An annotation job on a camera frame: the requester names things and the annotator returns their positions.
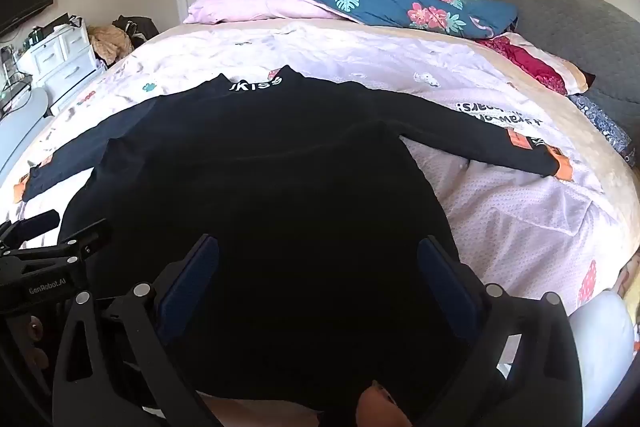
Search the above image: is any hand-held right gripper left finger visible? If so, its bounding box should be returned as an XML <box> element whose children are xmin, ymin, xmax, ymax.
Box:
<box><xmin>52</xmin><ymin>234</ymin><xmax>221</xmax><ymax>427</ymax></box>

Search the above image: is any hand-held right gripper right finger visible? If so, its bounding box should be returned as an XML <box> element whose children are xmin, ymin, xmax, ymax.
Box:
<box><xmin>415</xmin><ymin>237</ymin><xmax>583</xmax><ymax>427</ymax></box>

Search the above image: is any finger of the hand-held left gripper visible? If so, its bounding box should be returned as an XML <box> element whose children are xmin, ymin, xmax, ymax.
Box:
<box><xmin>0</xmin><ymin>209</ymin><xmax>62</xmax><ymax>248</ymax></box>
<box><xmin>45</xmin><ymin>219</ymin><xmax>114</xmax><ymax>260</ymax></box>

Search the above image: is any black sweater with orange patches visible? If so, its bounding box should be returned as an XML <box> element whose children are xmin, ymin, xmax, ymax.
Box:
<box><xmin>22</xmin><ymin>66</ymin><xmax>561</xmax><ymax>413</ymax></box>

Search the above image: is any person's left hand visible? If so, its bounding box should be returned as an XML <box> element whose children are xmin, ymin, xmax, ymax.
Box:
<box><xmin>21</xmin><ymin>313</ymin><xmax>51</xmax><ymax>373</ymax></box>

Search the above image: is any white desk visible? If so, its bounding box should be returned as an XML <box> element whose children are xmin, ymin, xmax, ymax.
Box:
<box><xmin>0</xmin><ymin>86</ymin><xmax>51</xmax><ymax>180</ymax></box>

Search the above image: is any white plastic drawer unit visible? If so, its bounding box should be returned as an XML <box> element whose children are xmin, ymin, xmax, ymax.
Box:
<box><xmin>22</xmin><ymin>19</ymin><xmax>99</xmax><ymax>104</ymax></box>

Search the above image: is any white round object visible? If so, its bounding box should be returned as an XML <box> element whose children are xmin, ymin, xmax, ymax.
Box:
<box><xmin>569</xmin><ymin>289</ymin><xmax>639</xmax><ymax>410</ymax></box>

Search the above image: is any tan crumpled cloth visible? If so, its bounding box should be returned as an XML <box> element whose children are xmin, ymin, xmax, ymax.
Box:
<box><xmin>89</xmin><ymin>25</ymin><xmax>135</xmax><ymax>68</ymax></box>

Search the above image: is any black bag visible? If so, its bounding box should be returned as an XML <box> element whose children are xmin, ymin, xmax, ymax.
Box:
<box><xmin>112</xmin><ymin>15</ymin><xmax>160</xmax><ymax>50</ymax></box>

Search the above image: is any blue patterned pillow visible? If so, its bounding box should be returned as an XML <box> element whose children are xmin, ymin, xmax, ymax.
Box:
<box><xmin>569</xmin><ymin>94</ymin><xmax>640</xmax><ymax>168</ymax></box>

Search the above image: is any red and beige pillow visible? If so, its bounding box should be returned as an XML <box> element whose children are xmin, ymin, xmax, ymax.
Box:
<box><xmin>476</xmin><ymin>32</ymin><xmax>597</xmax><ymax>96</ymax></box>

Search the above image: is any grey padded headboard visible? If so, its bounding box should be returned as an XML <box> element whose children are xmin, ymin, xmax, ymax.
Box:
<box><xmin>465</xmin><ymin>0</ymin><xmax>640</xmax><ymax>145</ymax></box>

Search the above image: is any blue floral quilt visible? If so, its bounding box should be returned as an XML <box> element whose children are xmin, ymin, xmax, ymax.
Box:
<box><xmin>227</xmin><ymin>0</ymin><xmax>519</xmax><ymax>39</ymax></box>

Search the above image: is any pink pillow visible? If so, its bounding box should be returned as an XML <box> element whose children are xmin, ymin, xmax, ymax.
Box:
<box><xmin>183</xmin><ymin>0</ymin><xmax>351</xmax><ymax>26</ymax></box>

